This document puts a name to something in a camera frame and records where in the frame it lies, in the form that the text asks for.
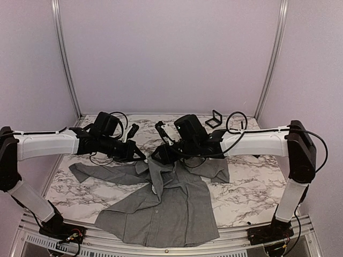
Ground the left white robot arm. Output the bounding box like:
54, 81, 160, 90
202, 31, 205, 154
1, 112, 146, 238

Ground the aluminium frame post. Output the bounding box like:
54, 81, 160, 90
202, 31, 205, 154
51, 0, 82, 119
254, 0, 289, 121

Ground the left aluminium frame post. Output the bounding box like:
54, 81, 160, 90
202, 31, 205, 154
51, 0, 82, 119

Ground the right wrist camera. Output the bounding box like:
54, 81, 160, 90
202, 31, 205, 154
155, 121, 176, 146

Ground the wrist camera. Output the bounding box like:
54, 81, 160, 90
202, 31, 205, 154
122, 123, 139, 142
155, 121, 176, 146

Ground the right aluminium frame post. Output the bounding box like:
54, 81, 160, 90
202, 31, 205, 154
254, 0, 289, 121

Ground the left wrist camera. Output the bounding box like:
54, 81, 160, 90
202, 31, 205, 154
122, 123, 139, 142

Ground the grey button-up shirt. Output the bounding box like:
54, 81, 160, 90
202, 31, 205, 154
69, 158, 229, 247

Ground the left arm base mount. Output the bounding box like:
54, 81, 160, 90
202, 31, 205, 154
39, 201, 86, 244

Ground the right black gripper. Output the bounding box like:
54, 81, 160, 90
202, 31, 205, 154
151, 139, 198, 165

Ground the front aluminium rail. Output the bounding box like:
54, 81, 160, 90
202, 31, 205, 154
10, 215, 323, 256

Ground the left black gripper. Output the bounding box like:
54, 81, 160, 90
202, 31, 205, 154
98, 134, 145, 163

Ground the black display frame back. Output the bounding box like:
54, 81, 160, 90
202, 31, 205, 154
205, 109, 223, 129

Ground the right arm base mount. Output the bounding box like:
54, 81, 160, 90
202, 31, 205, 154
247, 218, 294, 245

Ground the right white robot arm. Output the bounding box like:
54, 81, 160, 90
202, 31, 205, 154
152, 114, 321, 240

